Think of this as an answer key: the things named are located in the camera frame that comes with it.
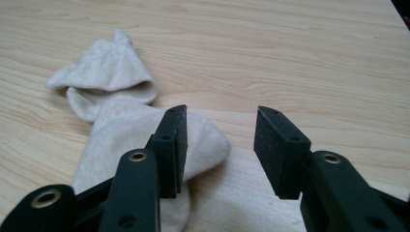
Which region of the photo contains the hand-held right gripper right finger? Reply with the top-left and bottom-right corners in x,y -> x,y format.
252,105 -> 410,232

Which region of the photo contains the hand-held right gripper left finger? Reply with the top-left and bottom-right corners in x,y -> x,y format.
98,103 -> 189,232

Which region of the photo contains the cream white sock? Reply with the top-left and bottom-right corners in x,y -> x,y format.
44,28 -> 159,123
71,96 -> 232,232

